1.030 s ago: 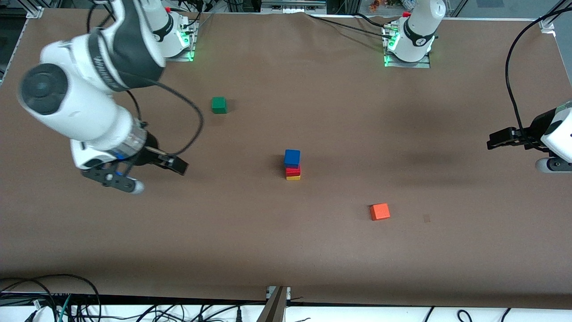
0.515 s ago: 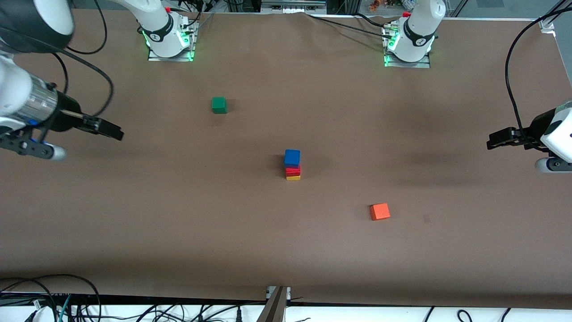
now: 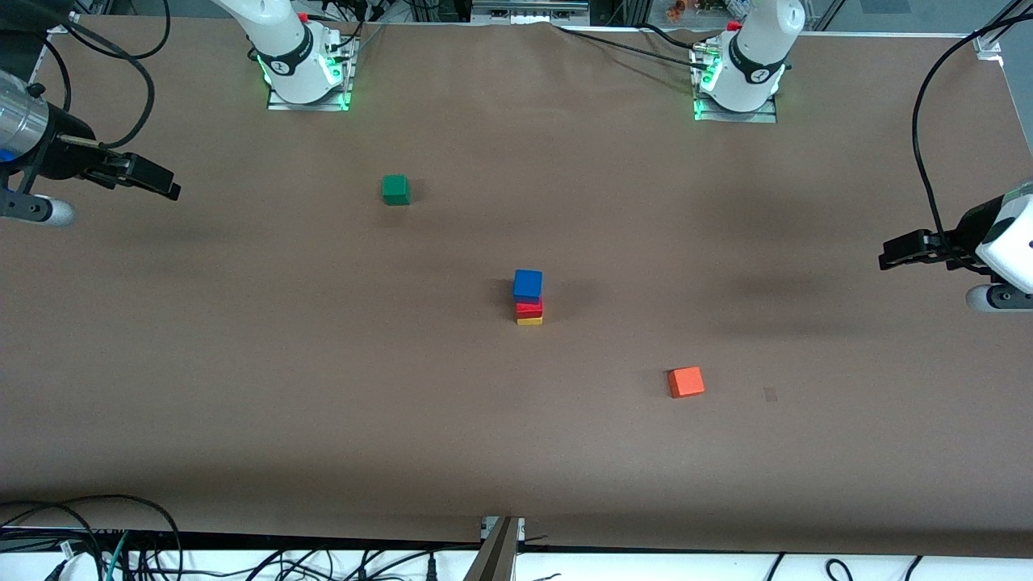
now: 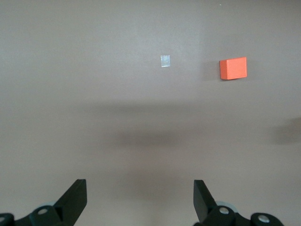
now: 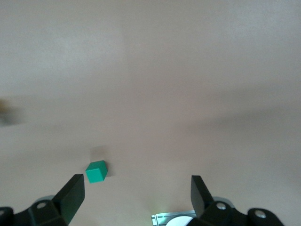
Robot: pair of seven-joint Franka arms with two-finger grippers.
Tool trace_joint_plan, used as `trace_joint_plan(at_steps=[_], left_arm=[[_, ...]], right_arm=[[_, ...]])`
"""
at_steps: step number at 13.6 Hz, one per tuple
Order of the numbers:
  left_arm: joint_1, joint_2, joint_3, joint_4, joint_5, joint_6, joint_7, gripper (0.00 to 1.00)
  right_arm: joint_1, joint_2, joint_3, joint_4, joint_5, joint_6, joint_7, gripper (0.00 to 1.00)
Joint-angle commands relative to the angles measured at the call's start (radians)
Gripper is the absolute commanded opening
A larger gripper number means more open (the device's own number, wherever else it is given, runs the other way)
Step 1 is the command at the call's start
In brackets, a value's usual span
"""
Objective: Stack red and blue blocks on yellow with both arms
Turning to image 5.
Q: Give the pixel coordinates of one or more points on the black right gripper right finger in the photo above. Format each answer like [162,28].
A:
[202,200]

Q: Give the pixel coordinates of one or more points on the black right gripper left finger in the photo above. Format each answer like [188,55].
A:
[68,200]

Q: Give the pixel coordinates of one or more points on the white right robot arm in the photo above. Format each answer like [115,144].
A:
[178,222]

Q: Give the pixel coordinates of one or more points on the green wooden block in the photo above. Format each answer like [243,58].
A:
[95,175]

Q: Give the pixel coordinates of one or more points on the brown paper table cover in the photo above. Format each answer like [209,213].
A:
[150,82]

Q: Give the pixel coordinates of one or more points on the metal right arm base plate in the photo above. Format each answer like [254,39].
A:
[160,217]

